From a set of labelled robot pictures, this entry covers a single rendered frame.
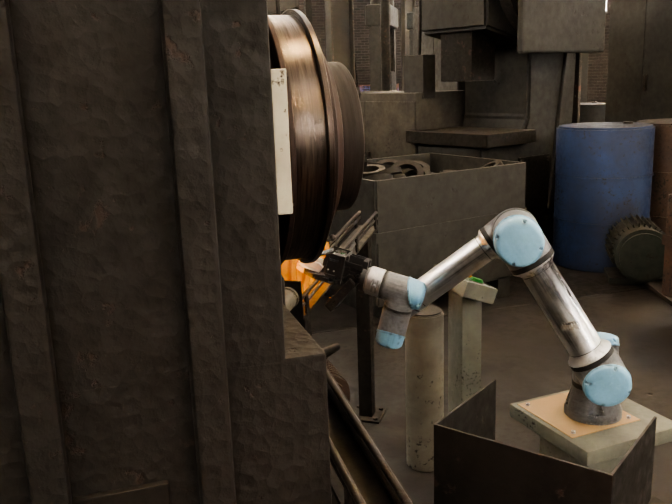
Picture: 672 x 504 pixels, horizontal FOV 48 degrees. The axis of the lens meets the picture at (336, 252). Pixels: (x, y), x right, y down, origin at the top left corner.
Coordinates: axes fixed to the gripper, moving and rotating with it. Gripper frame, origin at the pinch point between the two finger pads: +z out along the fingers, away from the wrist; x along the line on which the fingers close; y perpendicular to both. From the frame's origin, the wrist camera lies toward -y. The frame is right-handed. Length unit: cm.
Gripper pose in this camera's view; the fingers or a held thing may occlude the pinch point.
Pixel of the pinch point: (295, 264)
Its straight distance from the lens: 200.5
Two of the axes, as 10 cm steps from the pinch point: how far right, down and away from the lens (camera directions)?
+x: -3.0, 2.4, -9.3
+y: 2.1, -9.3, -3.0
